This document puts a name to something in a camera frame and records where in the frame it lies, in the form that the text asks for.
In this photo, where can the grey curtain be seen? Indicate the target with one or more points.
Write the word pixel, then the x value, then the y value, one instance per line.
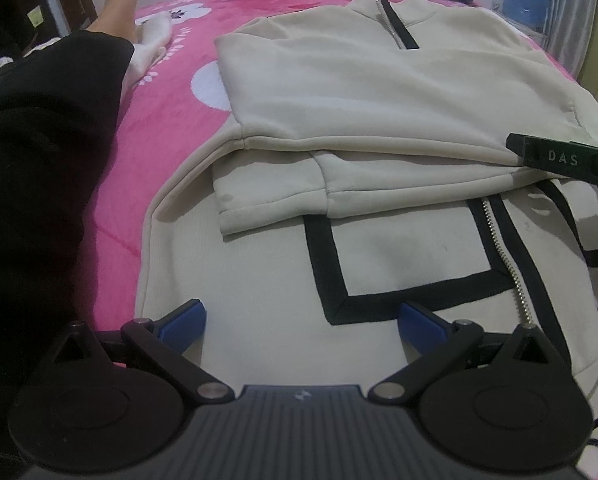
pixel 569 32

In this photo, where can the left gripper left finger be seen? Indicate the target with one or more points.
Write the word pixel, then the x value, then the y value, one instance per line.
pixel 158 347

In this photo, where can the person left leg black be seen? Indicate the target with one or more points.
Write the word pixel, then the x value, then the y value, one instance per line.
pixel 59 109

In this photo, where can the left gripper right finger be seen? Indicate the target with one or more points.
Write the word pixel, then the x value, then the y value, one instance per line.
pixel 441 346

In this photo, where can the beige zip hoodie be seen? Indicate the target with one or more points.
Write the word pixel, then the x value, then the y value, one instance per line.
pixel 379 185

